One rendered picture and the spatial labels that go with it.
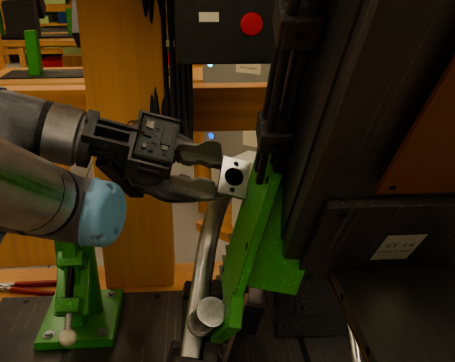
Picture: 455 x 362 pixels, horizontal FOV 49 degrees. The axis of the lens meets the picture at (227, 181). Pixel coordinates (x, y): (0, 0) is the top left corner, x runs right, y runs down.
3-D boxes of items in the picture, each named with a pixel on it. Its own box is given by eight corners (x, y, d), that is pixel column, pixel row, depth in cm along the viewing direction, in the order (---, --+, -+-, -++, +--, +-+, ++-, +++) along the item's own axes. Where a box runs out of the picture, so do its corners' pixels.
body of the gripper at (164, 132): (174, 173, 61) (73, 149, 59) (164, 196, 69) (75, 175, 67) (186, 118, 64) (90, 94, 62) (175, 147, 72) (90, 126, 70)
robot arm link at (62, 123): (42, 168, 66) (59, 115, 69) (77, 177, 67) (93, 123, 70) (36, 144, 59) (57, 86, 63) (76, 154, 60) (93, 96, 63)
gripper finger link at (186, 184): (240, 200, 64) (171, 175, 63) (227, 215, 69) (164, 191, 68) (246, 179, 65) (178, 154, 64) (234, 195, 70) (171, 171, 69)
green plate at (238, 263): (286, 334, 65) (340, 187, 58) (224, 323, 64) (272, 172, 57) (272, 283, 76) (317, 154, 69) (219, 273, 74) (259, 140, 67)
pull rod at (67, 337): (75, 350, 80) (71, 319, 77) (57, 350, 79) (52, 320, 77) (82, 327, 85) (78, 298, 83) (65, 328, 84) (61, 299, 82)
